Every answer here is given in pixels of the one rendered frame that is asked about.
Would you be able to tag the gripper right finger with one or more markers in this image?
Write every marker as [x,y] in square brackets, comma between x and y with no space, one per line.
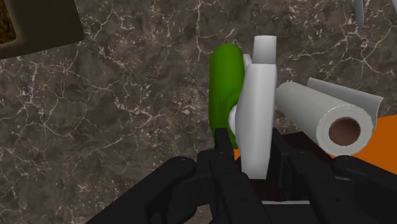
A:
[341,192]

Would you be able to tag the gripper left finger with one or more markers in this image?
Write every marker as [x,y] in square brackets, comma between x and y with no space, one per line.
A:
[186,186]

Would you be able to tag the green spray bottle white trigger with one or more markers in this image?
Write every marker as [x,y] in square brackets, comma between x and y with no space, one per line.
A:
[254,118]

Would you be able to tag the white paper towel roll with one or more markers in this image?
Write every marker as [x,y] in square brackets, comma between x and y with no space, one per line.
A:
[310,108]

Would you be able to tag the pale grey thin object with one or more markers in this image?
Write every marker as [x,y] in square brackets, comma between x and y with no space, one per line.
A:
[359,12]

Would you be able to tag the dark olive square planter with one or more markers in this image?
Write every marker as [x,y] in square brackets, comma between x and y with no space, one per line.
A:
[46,24]

